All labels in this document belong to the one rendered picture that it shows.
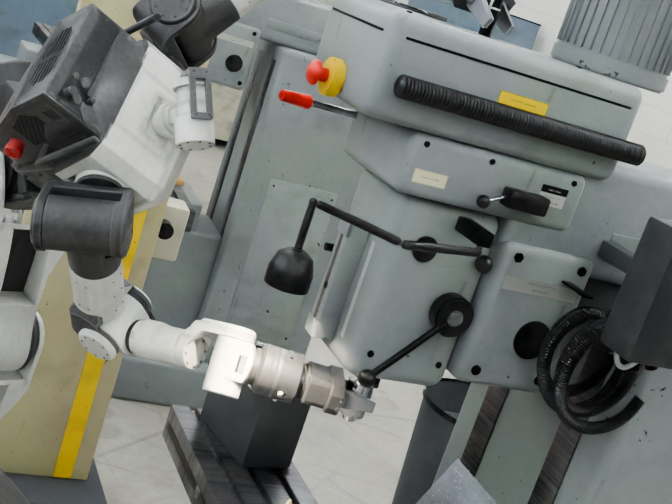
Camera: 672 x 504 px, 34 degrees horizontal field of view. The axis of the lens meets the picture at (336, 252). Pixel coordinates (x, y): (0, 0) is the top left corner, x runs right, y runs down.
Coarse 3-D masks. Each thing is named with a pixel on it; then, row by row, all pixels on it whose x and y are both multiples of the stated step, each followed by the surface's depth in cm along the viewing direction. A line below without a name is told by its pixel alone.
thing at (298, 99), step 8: (280, 96) 176; (288, 96) 175; (296, 96) 176; (304, 96) 177; (296, 104) 177; (304, 104) 177; (312, 104) 178; (320, 104) 178; (328, 104) 179; (336, 112) 180; (344, 112) 180; (352, 112) 181
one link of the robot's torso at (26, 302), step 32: (0, 160) 205; (0, 192) 205; (0, 224) 205; (0, 256) 207; (32, 256) 217; (0, 288) 209; (32, 288) 217; (0, 320) 213; (32, 320) 218; (0, 352) 214; (32, 352) 220
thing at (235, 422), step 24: (216, 408) 236; (240, 408) 228; (264, 408) 221; (288, 408) 225; (216, 432) 234; (240, 432) 226; (264, 432) 224; (288, 432) 227; (240, 456) 225; (264, 456) 226; (288, 456) 230
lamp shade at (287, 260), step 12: (276, 252) 166; (288, 252) 165; (300, 252) 166; (276, 264) 165; (288, 264) 164; (300, 264) 164; (312, 264) 166; (264, 276) 168; (276, 276) 164; (288, 276) 164; (300, 276) 164; (312, 276) 167; (276, 288) 165; (288, 288) 164; (300, 288) 165
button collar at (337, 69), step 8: (328, 64) 167; (336, 64) 165; (344, 64) 165; (336, 72) 164; (344, 72) 165; (328, 80) 166; (336, 80) 164; (344, 80) 165; (320, 88) 168; (328, 88) 165; (336, 88) 165; (328, 96) 168
